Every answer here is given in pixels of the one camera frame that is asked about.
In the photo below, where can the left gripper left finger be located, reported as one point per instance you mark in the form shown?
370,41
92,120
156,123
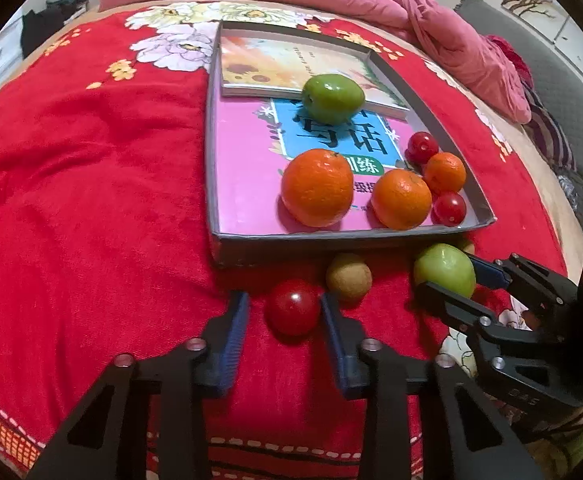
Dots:
105,435

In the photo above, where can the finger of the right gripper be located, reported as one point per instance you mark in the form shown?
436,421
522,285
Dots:
486,336
535,286

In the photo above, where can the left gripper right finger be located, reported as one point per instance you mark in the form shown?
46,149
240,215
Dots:
462,433

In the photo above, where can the green apple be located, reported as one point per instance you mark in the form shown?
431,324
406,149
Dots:
331,99
446,266

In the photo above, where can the red cherry tomato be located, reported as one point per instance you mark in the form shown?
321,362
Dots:
449,209
420,148
293,308

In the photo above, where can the small orange tangerine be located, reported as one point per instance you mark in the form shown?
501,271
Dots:
445,172

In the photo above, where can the large orange tangerine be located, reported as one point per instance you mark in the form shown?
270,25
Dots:
317,188

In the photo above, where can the small brown longan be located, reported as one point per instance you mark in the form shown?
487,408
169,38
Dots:
466,246
348,277

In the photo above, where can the striped pillow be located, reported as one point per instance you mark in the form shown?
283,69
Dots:
546,133

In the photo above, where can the grey headboard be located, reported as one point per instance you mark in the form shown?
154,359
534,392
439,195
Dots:
557,85

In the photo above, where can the red floral blanket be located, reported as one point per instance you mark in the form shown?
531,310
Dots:
104,249

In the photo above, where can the pink Chinese workbook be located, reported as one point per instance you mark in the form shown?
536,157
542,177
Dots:
277,171

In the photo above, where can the sunflower cover book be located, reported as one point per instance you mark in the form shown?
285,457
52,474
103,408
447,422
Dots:
275,67

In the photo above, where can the black bag on floor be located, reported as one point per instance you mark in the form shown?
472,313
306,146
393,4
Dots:
39,26

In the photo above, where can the tree wall painting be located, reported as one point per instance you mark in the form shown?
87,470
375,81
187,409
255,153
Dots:
547,17

